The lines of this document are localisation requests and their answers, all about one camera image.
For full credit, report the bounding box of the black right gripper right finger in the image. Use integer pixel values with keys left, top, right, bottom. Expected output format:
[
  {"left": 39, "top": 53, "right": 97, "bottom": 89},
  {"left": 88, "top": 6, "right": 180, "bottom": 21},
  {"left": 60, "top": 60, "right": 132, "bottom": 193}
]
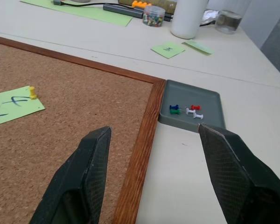
[{"left": 197, "top": 123, "right": 280, "bottom": 224}]

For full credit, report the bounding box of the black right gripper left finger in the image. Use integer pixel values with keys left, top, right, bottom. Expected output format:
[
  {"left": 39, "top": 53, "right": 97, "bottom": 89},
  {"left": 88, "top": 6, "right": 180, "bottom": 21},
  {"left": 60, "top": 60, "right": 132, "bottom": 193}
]
[{"left": 28, "top": 126, "right": 112, "bottom": 224}]

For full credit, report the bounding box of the wood-framed cork board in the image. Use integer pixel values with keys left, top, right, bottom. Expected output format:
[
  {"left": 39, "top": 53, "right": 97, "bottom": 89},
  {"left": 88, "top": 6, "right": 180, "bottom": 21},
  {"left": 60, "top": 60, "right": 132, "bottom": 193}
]
[{"left": 0, "top": 34, "right": 167, "bottom": 224}]

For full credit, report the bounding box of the yellow push pin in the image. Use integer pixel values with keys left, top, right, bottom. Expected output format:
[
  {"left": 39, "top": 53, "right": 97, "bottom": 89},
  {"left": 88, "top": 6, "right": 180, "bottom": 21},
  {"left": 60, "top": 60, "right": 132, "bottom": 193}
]
[{"left": 28, "top": 86, "right": 37, "bottom": 100}]

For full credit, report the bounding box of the green handwritten paper note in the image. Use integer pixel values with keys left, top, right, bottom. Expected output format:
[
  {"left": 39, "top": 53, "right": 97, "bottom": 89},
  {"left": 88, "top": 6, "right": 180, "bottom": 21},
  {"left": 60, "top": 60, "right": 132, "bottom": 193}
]
[{"left": 0, "top": 85, "right": 46, "bottom": 128}]

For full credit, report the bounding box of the small green sticky note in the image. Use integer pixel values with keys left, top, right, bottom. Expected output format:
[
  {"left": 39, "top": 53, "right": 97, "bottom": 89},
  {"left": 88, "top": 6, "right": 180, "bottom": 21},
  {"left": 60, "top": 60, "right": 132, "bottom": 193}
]
[{"left": 150, "top": 41, "right": 186, "bottom": 59}]

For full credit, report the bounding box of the clear jar of push pins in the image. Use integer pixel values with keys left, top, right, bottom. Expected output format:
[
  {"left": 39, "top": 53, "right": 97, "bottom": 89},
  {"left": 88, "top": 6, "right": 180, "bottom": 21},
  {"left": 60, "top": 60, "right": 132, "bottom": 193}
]
[{"left": 142, "top": 5, "right": 166, "bottom": 28}]

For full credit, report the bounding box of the grey plastic tray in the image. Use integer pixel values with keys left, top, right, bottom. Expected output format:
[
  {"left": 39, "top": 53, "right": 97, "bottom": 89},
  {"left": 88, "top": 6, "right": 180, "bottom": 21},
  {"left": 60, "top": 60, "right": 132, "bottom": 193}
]
[{"left": 157, "top": 79, "right": 226, "bottom": 134}]

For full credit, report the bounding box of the folded green paper slip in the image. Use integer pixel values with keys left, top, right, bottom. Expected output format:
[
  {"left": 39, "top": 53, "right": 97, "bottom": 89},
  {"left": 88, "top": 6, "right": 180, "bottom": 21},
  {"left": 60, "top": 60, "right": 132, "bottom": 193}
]
[{"left": 181, "top": 40, "right": 215, "bottom": 56}]

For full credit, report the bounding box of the clear glass jar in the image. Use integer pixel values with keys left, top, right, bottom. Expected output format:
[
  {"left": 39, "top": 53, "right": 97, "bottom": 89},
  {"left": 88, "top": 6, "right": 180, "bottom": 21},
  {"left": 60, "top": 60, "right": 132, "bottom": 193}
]
[{"left": 215, "top": 0, "right": 252, "bottom": 35}]

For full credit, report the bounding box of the crumpled white paper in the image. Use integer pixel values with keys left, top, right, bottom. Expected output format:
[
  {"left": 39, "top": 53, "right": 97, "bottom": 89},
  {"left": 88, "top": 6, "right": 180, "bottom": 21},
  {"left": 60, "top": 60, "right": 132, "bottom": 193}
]
[{"left": 200, "top": 8, "right": 219, "bottom": 26}]

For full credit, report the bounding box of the large green paper sheet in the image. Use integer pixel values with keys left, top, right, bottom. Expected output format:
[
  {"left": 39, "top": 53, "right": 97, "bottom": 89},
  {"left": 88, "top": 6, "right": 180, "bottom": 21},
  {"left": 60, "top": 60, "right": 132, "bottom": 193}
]
[{"left": 20, "top": 0, "right": 134, "bottom": 27}]

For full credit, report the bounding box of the white cylindrical bottle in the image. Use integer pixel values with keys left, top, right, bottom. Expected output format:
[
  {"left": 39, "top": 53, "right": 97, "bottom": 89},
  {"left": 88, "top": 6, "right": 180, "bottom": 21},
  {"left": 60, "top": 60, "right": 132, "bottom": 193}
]
[{"left": 169, "top": 0, "right": 209, "bottom": 40}]

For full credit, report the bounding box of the dark grey usb hub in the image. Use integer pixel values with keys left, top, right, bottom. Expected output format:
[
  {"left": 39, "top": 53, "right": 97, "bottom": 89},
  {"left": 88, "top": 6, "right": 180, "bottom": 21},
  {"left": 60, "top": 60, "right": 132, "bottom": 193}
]
[{"left": 103, "top": 3, "right": 145, "bottom": 19}]

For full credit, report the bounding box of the orange toy brick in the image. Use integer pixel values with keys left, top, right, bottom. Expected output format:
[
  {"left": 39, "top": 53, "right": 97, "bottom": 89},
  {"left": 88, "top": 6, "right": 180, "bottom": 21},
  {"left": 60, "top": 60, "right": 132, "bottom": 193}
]
[{"left": 131, "top": 0, "right": 153, "bottom": 10}]

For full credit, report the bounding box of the black cable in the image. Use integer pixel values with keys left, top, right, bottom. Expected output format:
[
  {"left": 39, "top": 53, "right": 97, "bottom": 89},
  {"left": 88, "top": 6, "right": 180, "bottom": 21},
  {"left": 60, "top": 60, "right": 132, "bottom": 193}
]
[{"left": 50, "top": 0, "right": 135, "bottom": 9}]

